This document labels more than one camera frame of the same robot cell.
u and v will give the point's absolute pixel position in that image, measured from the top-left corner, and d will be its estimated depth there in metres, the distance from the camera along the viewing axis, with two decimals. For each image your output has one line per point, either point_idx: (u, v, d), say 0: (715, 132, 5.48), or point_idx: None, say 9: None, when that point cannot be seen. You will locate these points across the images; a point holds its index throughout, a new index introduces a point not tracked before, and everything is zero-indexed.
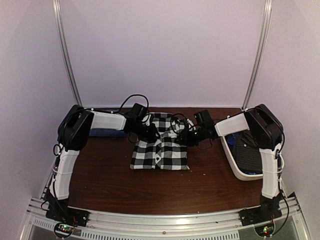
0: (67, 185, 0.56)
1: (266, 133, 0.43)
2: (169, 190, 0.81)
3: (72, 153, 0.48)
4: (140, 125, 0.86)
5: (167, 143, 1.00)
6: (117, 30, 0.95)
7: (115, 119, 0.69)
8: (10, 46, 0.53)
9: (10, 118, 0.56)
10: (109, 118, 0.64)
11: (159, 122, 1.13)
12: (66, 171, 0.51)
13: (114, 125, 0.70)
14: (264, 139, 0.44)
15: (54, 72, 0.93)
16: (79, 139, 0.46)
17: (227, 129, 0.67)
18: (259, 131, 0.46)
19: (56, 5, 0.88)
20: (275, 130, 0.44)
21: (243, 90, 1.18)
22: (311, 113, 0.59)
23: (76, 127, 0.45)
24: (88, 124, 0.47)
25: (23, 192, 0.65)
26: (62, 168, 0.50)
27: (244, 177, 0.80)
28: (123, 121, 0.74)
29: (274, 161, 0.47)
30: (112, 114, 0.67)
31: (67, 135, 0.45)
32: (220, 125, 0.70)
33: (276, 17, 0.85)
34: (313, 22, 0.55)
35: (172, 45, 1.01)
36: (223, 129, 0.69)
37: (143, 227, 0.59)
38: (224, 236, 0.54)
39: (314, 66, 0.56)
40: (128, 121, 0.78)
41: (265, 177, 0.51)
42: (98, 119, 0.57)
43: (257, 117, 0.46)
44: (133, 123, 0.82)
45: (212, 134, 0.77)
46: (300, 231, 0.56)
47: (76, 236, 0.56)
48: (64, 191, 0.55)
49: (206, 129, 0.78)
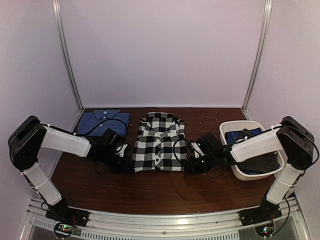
0: (53, 192, 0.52)
1: (306, 153, 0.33)
2: (169, 189, 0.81)
3: (32, 168, 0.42)
4: (111, 154, 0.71)
5: (167, 143, 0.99)
6: (117, 30, 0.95)
7: (75, 143, 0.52)
8: (9, 45, 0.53)
9: (10, 116, 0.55)
10: (69, 141, 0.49)
11: (159, 122, 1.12)
12: (39, 184, 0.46)
13: (74, 150, 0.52)
14: (303, 158, 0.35)
15: (55, 73, 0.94)
16: (25, 158, 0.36)
17: (248, 153, 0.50)
18: (293, 150, 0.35)
19: (56, 5, 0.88)
20: (309, 145, 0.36)
21: (243, 90, 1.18)
22: (310, 114, 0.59)
23: (22, 141, 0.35)
24: (37, 142, 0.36)
25: (23, 192, 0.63)
26: (35, 183, 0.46)
27: (244, 177, 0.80)
28: (87, 146, 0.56)
29: (296, 175, 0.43)
30: (74, 136, 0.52)
31: (12, 151, 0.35)
32: (239, 148, 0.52)
33: (276, 17, 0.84)
34: (313, 23, 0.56)
35: (172, 45, 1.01)
36: (243, 154, 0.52)
37: (143, 227, 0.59)
38: (224, 236, 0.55)
39: (315, 67, 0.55)
40: (94, 147, 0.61)
41: (278, 187, 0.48)
42: (55, 139, 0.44)
43: (291, 133, 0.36)
44: (100, 152, 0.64)
45: (227, 161, 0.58)
46: (299, 231, 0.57)
47: (76, 236, 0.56)
48: (50, 199, 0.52)
49: (218, 158, 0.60)
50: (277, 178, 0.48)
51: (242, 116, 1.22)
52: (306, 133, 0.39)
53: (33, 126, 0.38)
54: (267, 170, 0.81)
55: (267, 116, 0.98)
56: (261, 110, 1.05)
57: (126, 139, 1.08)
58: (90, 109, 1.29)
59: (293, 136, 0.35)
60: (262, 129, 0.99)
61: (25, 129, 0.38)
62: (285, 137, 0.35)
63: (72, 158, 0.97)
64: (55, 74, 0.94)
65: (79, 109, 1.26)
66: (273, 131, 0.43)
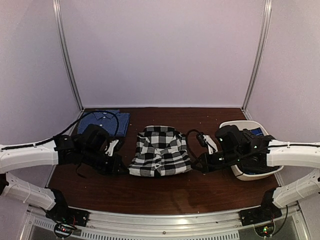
0: (43, 198, 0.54)
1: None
2: (170, 189, 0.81)
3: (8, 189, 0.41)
4: (91, 155, 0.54)
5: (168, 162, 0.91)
6: (116, 30, 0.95)
7: (41, 155, 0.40)
8: (9, 45, 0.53)
9: (10, 116, 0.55)
10: (30, 157, 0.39)
11: (159, 137, 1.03)
12: (26, 198, 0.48)
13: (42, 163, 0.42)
14: None
15: (54, 73, 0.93)
16: None
17: (283, 162, 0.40)
18: None
19: (56, 5, 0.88)
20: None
21: (243, 89, 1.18)
22: (310, 114, 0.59)
23: None
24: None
25: None
26: (20, 198, 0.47)
27: (245, 177, 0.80)
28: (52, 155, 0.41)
29: (314, 190, 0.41)
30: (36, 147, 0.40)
31: None
32: (280, 155, 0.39)
33: (276, 16, 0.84)
34: (313, 22, 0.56)
35: (172, 45, 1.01)
36: (278, 161, 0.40)
37: (143, 227, 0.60)
38: (224, 236, 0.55)
39: (315, 67, 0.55)
40: (68, 150, 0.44)
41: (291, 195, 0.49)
42: (10, 162, 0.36)
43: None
44: (78, 155, 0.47)
45: (257, 161, 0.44)
46: (299, 231, 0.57)
47: (76, 236, 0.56)
48: (43, 204, 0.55)
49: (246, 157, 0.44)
50: (296, 187, 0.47)
51: (242, 116, 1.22)
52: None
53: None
54: (267, 170, 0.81)
55: (267, 116, 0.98)
56: (261, 110, 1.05)
57: (126, 139, 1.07)
58: (90, 109, 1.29)
59: None
60: (262, 129, 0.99)
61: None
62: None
63: None
64: (55, 74, 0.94)
65: (79, 109, 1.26)
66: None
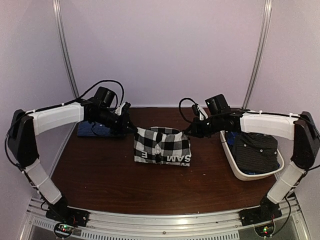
0: (53, 187, 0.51)
1: (311, 154, 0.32)
2: (170, 189, 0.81)
3: (32, 167, 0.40)
4: (106, 116, 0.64)
5: (167, 151, 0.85)
6: (116, 29, 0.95)
7: (68, 112, 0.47)
8: (9, 45, 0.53)
9: (9, 116, 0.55)
10: (62, 115, 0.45)
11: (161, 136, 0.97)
12: (41, 181, 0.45)
13: (69, 121, 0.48)
14: (307, 159, 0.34)
15: (55, 73, 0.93)
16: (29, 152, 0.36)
17: (258, 128, 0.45)
18: (299, 148, 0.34)
19: (56, 5, 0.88)
20: (317, 149, 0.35)
21: (243, 89, 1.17)
22: (310, 114, 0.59)
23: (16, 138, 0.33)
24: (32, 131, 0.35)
25: (22, 193, 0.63)
26: (37, 180, 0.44)
27: (245, 177, 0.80)
28: (81, 111, 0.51)
29: (296, 173, 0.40)
30: (62, 106, 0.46)
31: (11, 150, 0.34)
32: (252, 120, 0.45)
33: (276, 16, 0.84)
34: (313, 22, 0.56)
35: (172, 45, 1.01)
36: (252, 127, 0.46)
37: (143, 227, 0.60)
38: (224, 236, 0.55)
39: (315, 67, 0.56)
40: (88, 106, 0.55)
41: (278, 185, 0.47)
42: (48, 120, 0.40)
43: (307, 128, 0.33)
44: (95, 111, 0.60)
45: (233, 126, 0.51)
46: (300, 231, 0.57)
47: (76, 236, 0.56)
48: (50, 197, 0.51)
49: (223, 119, 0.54)
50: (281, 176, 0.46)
51: None
52: (318, 132, 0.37)
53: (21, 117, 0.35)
54: (267, 170, 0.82)
55: None
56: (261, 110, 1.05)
57: (126, 139, 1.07)
58: None
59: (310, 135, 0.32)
60: None
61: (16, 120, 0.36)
62: (299, 129, 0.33)
63: (71, 158, 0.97)
64: (55, 74, 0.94)
65: None
66: (290, 118, 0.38)
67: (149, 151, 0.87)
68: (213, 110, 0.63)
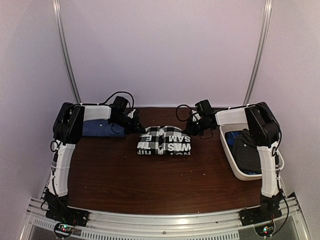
0: (66, 181, 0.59)
1: (262, 131, 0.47)
2: (170, 190, 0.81)
3: (69, 147, 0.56)
4: (122, 117, 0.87)
5: (169, 132, 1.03)
6: (116, 29, 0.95)
7: (102, 110, 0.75)
8: (9, 45, 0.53)
9: (10, 116, 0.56)
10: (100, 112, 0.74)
11: (163, 132, 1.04)
12: (63, 165, 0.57)
13: (101, 116, 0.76)
14: (260, 135, 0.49)
15: (55, 73, 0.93)
16: (74, 133, 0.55)
17: (227, 121, 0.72)
18: (255, 128, 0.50)
19: (56, 5, 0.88)
20: (273, 128, 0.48)
21: (243, 90, 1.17)
22: (310, 113, 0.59)
23: (71, 122, 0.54)
24: (80, 118, 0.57)
25: (23, 193, 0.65)
26: (62, 162, 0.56)
27: (243, 177, 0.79)
28: (109, 111, 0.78)
29: (268, 155, 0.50)
30: (98, 105, 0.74)
31: (62, 130, 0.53)
32: (222, 114, 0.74)
33: (276, 16, 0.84)
34: (313, 22, 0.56)
35: (172, 46, 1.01)
36: (223, 119, 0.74)
37: (143, 227, 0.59)
38: (224, 236, 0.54)
39: (314, 67, 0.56)
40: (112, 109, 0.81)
41: (263, 176, 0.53)
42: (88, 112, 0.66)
43: (256, 114, 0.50)
44: (116, 113, 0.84)
45: (212, 121, 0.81)
46: (300, 231, 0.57)
47: (76, 236, 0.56)
48: (59, 188, 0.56)
49: (206, 117, 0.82)
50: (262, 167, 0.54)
51: None
52: (273, 116, 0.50)
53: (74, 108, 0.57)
54: None
55: None
56: None
57: (126, 139, 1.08)
58: None
59: (258, 116, 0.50)
60: None
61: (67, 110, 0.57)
62: (251, 115, 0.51)
63: (71, 158, 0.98)
64: (55, 74, 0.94)
65: None
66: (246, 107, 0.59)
67: (153, 134, 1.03)
68: (199, 110, 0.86)
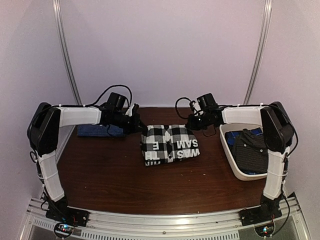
0: (59, 185, 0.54)
1: (279, 135, 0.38)
2: (170, 190, 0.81)
3: (48, 156, 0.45)
4: (119, 117, 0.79)
5: (176, 137, 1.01)
6: (116, 29, 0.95)
7: (89, 114, 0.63)
8: (9, 45, 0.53)
9: (10, 116, 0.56)
10: (86, 116, 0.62)
11: (169, 136, 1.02)
12: (50, 174, 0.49)
13: (89, 120, 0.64)
14: (275, 139, 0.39)
15: (55, 73, 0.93)
16: (49, 139, 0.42)
17: (235, 118, 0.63)
18: (270, 130, 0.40)
19: (56, 5, 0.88)
20: (289, 132, 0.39)
21: (243, 90, 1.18)
22: (310, 113, 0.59)
23: (43, 126, 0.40)
24: (57, 121, 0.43)
25: (23, 193, 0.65)
26: (46, 172, 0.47)
27: (244, 177, 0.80)
28: (98, 114, 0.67)
29: (278, 161, 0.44)
30: (85, 107, 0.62)
31: (33, 137, 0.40)
32: (230, 112, 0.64)
33: (276, 16, 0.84)
34: (312, 22, 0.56)
35: (172, 46, 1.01)
36: (230, 117, 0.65)
37: (143, 226, 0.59)
38: (224, 236, 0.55)
39: (314, 67, 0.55)
40: (105, 112, 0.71)
41: (269, 179, 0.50)
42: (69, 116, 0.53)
43: (272, 113, 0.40)
44: (111, 115, 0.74)
45: (216, 118, 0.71)
46: (299, 231, 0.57)
47: (76, 236, 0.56)
48: (53, 193, 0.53)
49: (210, 113, 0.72)
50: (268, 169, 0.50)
51: None
52: (288, 118, 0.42)
53: (49, 109, 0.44)
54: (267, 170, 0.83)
55: None
56: None
57: (126, 139, 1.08)
58: None
59: (273, 116, 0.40)
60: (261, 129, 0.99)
61: (42, 112, 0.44)
62: (265, 114, 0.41)
63: (71, 158, 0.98)
64: (55, 74, 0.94)
65: None
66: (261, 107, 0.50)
67: (159, 140, 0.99)
68: (202, 106, 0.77)
